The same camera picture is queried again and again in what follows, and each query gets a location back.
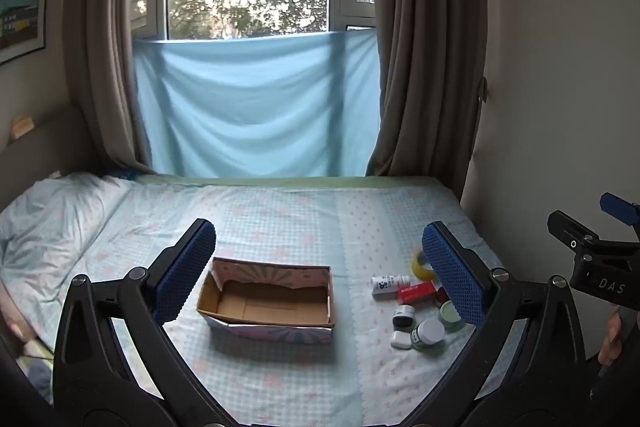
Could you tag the small red carton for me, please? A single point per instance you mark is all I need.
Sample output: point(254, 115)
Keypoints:
point(415, 293)

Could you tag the person's right hand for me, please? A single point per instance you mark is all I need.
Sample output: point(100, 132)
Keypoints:
point(611, 339)

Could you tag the brown curtain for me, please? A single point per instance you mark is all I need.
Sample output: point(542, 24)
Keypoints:
point(107, 32)
point(430, 57)

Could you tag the red and silver jar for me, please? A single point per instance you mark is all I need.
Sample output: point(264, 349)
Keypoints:
point(441, 296)

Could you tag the white earbuds case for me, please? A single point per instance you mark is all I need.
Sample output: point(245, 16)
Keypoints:
point(400, 340)

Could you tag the green lid jar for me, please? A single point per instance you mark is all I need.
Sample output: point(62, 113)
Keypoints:
point(448, 314)

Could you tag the pale blue pillow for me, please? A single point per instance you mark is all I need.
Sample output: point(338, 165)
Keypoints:
point(50, 227)

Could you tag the patterned cardboard box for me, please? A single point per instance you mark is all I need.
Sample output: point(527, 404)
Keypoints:
point(270, 307)

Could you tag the yellow tape roll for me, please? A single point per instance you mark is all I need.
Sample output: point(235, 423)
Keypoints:
point(417, 269)

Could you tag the framed wall picture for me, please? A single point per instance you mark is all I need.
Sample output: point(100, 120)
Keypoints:
point(22, 14)

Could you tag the small wooden block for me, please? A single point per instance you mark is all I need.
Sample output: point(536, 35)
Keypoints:
point(22, 127)

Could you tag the white pill bottle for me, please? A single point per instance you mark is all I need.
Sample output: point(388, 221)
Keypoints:
point(387, 285)

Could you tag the white lid jar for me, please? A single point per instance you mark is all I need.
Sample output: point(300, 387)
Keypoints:
point(429, 334)

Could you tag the light blue hanging cloth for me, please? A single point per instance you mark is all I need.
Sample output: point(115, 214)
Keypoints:
point(250, 107)

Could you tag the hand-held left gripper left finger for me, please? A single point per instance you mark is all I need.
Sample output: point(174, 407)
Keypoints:
point(185, 277)

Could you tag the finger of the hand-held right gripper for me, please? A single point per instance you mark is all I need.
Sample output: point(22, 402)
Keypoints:
point(570, 229)
point(620, 207)

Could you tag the small black jar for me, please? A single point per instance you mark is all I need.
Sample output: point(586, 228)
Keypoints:
point(403, 317)

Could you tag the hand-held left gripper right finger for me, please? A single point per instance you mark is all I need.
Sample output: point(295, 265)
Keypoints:
point(455, 277)

